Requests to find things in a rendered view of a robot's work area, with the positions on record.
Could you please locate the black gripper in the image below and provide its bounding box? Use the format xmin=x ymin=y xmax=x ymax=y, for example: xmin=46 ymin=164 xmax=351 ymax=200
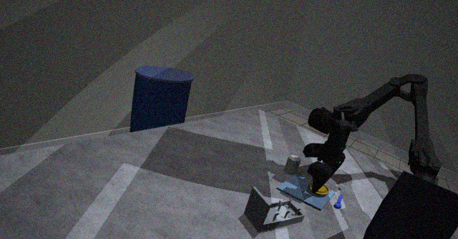
xmin=307 ymin=138 xmax=346 ymax=194

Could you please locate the yellow plate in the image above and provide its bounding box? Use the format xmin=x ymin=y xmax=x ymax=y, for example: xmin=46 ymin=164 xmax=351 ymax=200
xmin=308 ymin=182 xmax=330 ymax=195

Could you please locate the dark grey dish rack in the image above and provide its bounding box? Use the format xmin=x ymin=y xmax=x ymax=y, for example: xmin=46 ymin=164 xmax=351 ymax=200
xmin=244 ymin=187 xmax=305 ymax=232

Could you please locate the grey cylinder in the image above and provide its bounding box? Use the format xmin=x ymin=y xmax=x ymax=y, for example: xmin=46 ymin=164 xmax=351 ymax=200
xmin=283 ymin=155 xmax=301 ymax=175

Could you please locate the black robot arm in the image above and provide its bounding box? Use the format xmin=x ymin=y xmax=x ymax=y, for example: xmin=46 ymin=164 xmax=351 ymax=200
xmin=303 ymin=74 xmax=442 ymax=185

